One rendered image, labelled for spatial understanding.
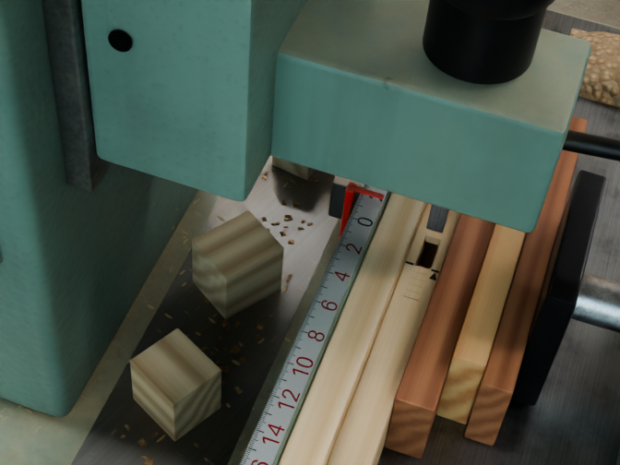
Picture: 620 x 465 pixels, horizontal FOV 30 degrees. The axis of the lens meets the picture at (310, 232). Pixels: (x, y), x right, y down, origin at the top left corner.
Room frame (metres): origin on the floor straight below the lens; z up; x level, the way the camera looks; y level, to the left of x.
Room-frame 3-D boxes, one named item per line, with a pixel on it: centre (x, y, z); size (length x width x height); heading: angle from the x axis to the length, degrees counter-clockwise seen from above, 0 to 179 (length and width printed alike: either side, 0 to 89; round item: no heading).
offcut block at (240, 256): (0.47, 0.05, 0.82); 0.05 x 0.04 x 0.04; 132
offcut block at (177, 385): (0.38, 0.07, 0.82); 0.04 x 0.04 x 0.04; 48
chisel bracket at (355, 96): (0.42, -0.05, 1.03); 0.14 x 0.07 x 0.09; 75
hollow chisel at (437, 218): (0.41, -0.07, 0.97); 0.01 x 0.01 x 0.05; 75
